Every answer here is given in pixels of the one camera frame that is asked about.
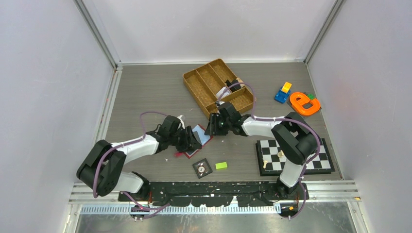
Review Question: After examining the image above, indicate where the wooden chess piece upper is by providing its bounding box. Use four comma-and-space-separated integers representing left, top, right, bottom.
277, 150, 284, 158

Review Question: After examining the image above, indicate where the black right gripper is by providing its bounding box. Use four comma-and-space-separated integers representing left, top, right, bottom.
205, 113, 232, 136

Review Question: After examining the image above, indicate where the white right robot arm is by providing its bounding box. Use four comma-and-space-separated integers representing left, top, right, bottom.
205, 102, 321, 199

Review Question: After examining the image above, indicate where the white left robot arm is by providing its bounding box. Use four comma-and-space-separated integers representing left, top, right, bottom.
76, 116, 202, 201

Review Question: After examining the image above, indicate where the poker chip in black case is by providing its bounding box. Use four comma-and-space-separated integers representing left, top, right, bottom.
192, 158, 213, 179

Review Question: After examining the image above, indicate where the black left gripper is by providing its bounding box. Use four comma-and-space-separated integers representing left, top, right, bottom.
168, 126, 201, 153

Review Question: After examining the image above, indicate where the yellow toy brick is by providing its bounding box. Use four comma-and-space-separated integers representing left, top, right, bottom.
281, 82, 292, 94

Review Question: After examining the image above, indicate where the blue toy brick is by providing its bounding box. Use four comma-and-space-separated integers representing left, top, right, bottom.
274, 89, 291, 104

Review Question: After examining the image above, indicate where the woven wicker divided tray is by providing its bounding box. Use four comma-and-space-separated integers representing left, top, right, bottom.
183, 58, 255, 119

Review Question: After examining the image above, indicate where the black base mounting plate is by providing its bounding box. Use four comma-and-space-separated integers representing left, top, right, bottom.
114, 182, 309, 208

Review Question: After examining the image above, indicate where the black white chessboard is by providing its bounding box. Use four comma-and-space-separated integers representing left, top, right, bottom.
255, 138, 335, 176

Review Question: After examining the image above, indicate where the green toy brick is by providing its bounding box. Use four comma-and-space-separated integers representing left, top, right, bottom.
307, 94, 315, 100

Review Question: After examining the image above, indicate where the green rectangular block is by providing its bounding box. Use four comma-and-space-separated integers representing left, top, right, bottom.
215, 162, 228, 170

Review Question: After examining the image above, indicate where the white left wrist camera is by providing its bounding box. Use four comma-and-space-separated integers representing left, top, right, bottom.
177, 115, 186, 129

